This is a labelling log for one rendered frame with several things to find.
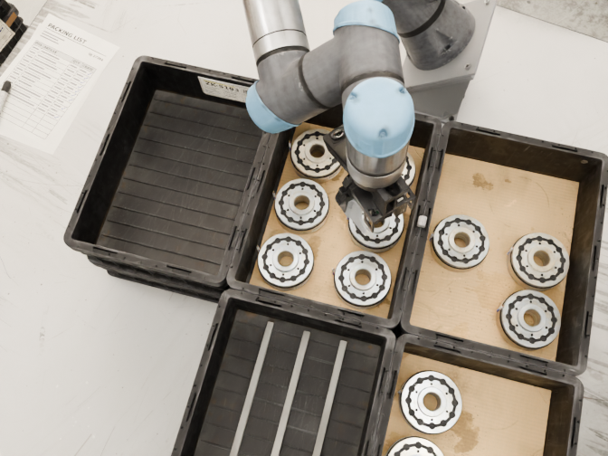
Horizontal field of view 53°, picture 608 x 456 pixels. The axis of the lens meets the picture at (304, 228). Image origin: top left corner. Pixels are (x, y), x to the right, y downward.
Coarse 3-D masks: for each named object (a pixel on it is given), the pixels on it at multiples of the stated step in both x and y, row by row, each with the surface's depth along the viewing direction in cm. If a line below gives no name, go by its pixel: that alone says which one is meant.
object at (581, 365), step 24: (528, 144) 109; (552, 144) 108; (432, 192) 106; (600, 192) 105; (600, 216) 104; (600, 240) 102; (408, 288) 101; (408, 312) 100; (432, 336) 98; (528, 360) 96
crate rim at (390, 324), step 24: (432, 120) 111; (432, 144) 109; (264, 168) 109; (432, 168) 108; (240, 240) 105; (408, 264) 102; (240, 288) 102; (264, 288) 102; (336, 312) 100; (360, 312) 100
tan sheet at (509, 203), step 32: (448, 160) 119; (448, 192) 117; (480, 192) 116; (512, 192) 116; (544, 192) 116; (576, 192) 116; (512, 224) 114; (544, 224) 114; (448, 288) 111; (480, 288) 111; (512, 288) 110; (416, 320) 109; (448, 320) 109; (480, 320) 109; (544, 352) 107
